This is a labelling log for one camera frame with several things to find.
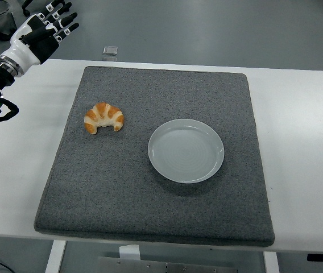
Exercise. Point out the clear floor socket box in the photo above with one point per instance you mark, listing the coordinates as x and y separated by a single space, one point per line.
110 50

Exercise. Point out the black office chair base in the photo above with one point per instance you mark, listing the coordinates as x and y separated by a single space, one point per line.
25 7

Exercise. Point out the pale grey round plate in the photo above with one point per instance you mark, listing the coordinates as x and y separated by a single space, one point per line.
185 152

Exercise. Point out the grey felt mat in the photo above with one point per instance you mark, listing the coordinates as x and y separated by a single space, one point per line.
138 193

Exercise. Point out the white under-table bracket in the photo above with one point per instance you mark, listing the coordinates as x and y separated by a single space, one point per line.
129 251

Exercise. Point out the white table leg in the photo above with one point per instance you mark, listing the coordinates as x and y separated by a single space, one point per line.
55 257
271 263

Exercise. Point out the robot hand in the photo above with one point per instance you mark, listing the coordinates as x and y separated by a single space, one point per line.
20 53

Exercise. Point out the golden croissant bread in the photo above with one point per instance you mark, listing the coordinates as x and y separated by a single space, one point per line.
104 112

